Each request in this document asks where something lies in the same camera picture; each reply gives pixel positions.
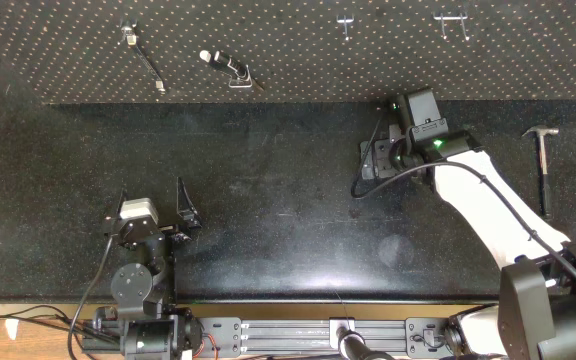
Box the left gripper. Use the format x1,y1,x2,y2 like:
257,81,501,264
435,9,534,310
103,177,203,246

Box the wrench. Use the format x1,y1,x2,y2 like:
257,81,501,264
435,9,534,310
120,19,168,95

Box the black and white pliers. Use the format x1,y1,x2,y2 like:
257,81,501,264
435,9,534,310
198,48,265,93

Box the black pegboard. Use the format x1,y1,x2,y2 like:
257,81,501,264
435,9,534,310
0,0,576,105

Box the hammer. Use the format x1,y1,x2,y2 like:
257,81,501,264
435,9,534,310
521,124,560,220

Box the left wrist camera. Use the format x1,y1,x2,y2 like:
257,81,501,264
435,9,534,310
119,198,160,225

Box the black cable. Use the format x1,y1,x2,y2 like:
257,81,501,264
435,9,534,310
350,117,576,319
66,234,117,360

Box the thin black wire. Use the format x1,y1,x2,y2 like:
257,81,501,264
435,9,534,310
0,303,119,344

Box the mounting rail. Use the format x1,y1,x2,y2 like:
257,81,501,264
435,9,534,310
81,304,462,360

